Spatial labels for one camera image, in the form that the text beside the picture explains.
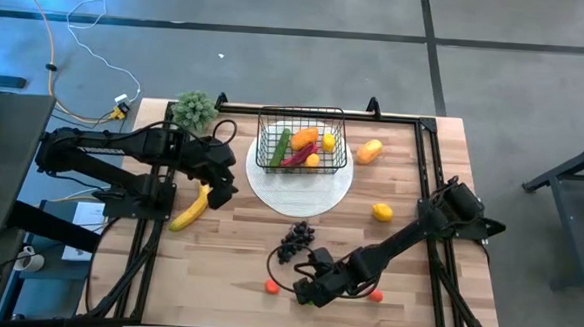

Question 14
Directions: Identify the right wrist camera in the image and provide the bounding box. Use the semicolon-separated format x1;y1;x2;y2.
308;247;337;273

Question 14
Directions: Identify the black left camera cable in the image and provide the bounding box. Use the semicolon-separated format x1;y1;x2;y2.
92;111;240;155

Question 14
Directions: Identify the white mug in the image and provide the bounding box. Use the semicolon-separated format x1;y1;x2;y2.
13;244;47;274

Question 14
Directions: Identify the red chilli pepper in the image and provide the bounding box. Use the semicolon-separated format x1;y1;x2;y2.
280;140;320;170

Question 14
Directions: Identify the white paper sheet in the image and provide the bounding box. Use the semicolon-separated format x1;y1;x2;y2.
61;200;109;264

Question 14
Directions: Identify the black metal stand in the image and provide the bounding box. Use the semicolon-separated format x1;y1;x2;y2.
517;131;584;293

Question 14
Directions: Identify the black table frame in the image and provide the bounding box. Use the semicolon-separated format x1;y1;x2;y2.
75;81;514;327

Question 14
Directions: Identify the black camera cable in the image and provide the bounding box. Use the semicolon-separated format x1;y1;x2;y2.
92;111;240;155
263;240;387;302

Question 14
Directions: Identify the black right camera cable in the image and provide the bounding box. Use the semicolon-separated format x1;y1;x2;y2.
263;240;387;302

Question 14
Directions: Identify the yellow banana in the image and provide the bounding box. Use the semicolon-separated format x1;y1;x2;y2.
168;180;213;234

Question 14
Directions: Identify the white round plate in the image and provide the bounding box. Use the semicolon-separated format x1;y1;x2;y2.
242;118;358;222

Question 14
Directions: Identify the black desk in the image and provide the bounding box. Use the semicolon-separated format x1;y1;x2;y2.
0;92;57;240

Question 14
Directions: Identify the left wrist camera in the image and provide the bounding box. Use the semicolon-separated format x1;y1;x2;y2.
205;142;238;166

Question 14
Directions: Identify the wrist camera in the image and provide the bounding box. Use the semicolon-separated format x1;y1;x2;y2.
308;247;337;273
205;142;238;166

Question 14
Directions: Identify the yellow orange mango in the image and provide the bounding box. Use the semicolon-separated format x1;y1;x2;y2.
355;138;384;166

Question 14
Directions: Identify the white cable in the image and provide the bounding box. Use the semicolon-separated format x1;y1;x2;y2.
62;0;147;105

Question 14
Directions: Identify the potted green plant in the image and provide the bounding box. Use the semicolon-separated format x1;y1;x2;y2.
168;89;221;135

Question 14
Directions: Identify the black wire basket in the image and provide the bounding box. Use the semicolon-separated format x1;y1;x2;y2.
253;103;351;178

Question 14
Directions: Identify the green cucumber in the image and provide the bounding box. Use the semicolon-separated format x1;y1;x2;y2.
268;126;293;169

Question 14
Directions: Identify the orange pepper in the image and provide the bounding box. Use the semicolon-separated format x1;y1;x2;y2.
289;125;321;153

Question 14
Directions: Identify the black diagonal strut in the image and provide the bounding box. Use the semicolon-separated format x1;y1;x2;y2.
6;199;104;255

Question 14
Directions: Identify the dark grape bunch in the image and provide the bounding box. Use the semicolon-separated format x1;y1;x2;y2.
275;219;317;267

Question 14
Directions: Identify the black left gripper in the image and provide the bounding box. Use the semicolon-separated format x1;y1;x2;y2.
202;161;241;212

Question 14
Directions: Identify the yellow cable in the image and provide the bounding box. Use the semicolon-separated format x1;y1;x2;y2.
4;0;134;126

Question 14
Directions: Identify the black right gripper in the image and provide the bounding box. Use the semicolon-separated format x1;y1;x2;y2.
293;262;366;311

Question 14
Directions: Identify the power plug adapter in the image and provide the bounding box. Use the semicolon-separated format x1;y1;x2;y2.
107;92;132;122

